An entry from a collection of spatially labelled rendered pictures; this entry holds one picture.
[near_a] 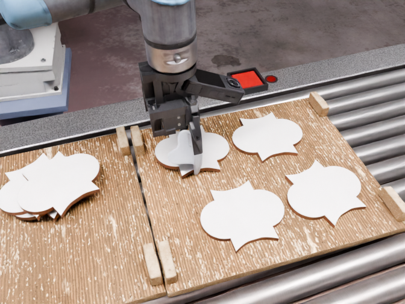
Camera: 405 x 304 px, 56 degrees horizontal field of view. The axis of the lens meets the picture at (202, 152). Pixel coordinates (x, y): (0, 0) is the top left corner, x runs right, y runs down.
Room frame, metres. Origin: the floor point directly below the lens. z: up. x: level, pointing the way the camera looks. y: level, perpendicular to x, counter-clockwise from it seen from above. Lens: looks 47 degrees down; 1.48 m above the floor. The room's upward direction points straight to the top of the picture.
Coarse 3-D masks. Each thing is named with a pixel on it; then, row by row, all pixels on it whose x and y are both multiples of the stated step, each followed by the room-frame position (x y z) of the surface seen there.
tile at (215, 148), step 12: (204, 132) 0.55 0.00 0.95; (168, 144) 0.51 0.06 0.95; (204, 144) 0.51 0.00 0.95; (216, 144) 0.52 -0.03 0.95; (156, 156) 0.48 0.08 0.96; (204, 156) 0.48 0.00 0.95; (216, 156) 0.48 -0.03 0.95; (180, 168) 0.45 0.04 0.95; (192, 168) 0.45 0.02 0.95; (204, 168) 0.45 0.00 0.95; (216, 168) 0.45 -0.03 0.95
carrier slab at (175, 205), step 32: (224, 128) 0.57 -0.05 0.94; (320, 128) 0.57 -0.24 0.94; (224, 160) 0.48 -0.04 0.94; (256, 160) 0.48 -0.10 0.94; (288, 160) 0.48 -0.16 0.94; (320, 160) 0.48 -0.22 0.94; (352, 160) 0.48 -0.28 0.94; (160, 192) 0.41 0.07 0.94; (192, 192) 0.41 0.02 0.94; (160, 224) 0.34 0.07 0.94; (192, 224) 0.34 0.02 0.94; (288, 224) 0.34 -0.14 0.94; (320, 224) 0.34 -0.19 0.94; (352, 224) 0.34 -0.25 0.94; (384, 224) 0.34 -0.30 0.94; (192, 256) 0.29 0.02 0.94; (224, 256) 0.29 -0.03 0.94; (256, 256) 0.29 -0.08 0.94; (288, 256) 0.29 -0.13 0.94; (192, 288) 0.24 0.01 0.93
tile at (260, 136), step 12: (240, 120) 0.59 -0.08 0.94; (252, 120) 0.59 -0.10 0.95; (264, 120) 0.59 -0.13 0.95; (276, 120) 0.59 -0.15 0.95; (288, 120) 0.59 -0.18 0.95; (240, 132) 0.55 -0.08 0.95; (252, 132) 0.55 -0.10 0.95; (264, 132) 0.55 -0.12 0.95; (276, 132) 0.55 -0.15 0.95; (288, 132) 0.55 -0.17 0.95; (300, 132) 0.55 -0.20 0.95; (240, 144) 0.52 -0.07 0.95; (252, 144) 0.52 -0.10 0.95; (264, 144) 0.52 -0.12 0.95; (276, 144) 0.52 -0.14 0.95; (288, 144) 0.52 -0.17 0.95; (264, 156) 0.49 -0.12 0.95
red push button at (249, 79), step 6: (246, 72) 0.78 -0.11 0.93; (252, 72) 0.78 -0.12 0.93; (240, 78) 0.75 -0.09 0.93; (246, 78) 0.75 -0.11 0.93; (252, 78) 0.75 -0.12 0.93; (258, 78) 0.75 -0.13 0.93; (240, 84) 0.73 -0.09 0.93; (246, 84) 0.73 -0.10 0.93; (252, 84) 0.73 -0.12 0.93; (258, 84) 0.73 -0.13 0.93
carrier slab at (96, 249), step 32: (0, 160) 0.48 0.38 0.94; (32, 160) 0.48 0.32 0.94; (128, 160) 0.48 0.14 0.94; (128, 192) 0.41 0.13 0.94; (0, 224) 0.34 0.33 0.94; (32, 224) 0.34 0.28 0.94; (64, 224) 0.34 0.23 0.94; (96, 224) 0.34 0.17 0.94; (128, 224) 0.34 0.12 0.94; (0, 256) 0.29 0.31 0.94; (32, 256) 0.29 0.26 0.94; (64, 256) 0.29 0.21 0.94; (96, 256) 0.29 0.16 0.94; (128, 256) 0.29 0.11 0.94; (0, 288) 0.23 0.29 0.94; (32, 288) 0.23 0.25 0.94; (64, 288) 0.23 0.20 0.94; (96, 288) 0.23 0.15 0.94; (128, 288) 0.23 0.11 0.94; (160, 288) 0.23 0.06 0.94
